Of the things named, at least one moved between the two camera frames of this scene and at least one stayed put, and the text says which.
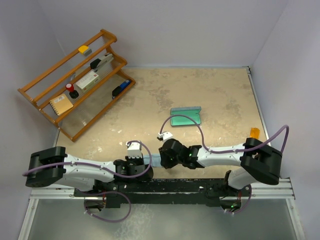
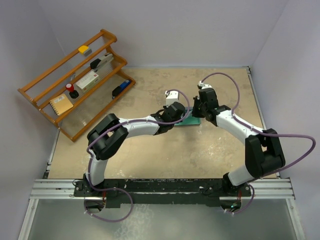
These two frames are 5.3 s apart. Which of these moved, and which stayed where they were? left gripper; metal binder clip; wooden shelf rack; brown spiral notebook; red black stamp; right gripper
Moved: left gripper; right gripper
Stayed: brown spiral notebook; red black stamp; wooden shelf rack; metal binder clip
